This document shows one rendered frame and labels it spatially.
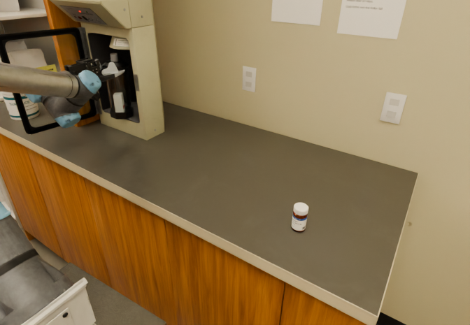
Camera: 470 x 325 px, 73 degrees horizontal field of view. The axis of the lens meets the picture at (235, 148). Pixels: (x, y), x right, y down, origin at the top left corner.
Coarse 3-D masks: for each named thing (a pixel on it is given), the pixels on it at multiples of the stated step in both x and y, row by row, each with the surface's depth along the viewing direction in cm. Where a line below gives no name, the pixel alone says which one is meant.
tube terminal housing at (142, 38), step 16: (128, 0) 114; (144, 0) 120; (144, 16) 122; (96, 32) 131; (112, 32) 126; (128, 32) 121; (144, 32) 124; (144, 48) 126; (144, 64) 128; (144, 80) 131; (160, 80) 153; (144, 96) 133; (160, 96) 141; (144, 112) 135; (160, 112) 144; (128, 128) 145; (144, 128) 139; (160, 128) 146
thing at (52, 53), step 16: (16, 48) 120; (32, 48) 124; (48, 48) 128; (64, 48) 132; (16, 64) 122; (32, 64) 125; (48, 64) 130; (64, 64) 134; (32, 112) 131; (48, 112) 136; (80, 112) 146
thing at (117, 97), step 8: (128, 64) 134; (112, 80) 132; (120, 80) 132; (128, 80) 136; (112, 88) 133; (120, 88) 134; (128, 88) 137; (112, 96) 135; (120, 96) 135; (128, 96) 138; (112, 104) 137; (120, 104) 137; (128, 104) 139; (120, 112) 138
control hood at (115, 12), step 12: (60, 0) 117; (72, 0) 113; (84, 0) 110; (96, 0) 107; (108, 0) 108; (120, 0) 112; (96, 12) 114; (108, 12) 110; (120, 12) 113; (108, 24) 120; (120, 24) 115
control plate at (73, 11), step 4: (64, 8) 123; (68, 8) 122; (72, 8) 120; (76, 8) 118; (80, 8) 117; (84, 8) 115; (88, 8) 114; (68, 12) 125; (72, 12) 123; (76, 12) 121; (84, 12) 118; (88, 12) 117; (92, 12) 115; (72, 16) 127; (76, 16) 125; (80, 16) 124; (84, 16) 122; (88, 16) 120; (92, 16) 119; (96, 16) 117; (80, 20) 128; (84, 20) 126; (88, 20) 124; (92, 20) 123; (96, 20) 121; (100, 20) 119
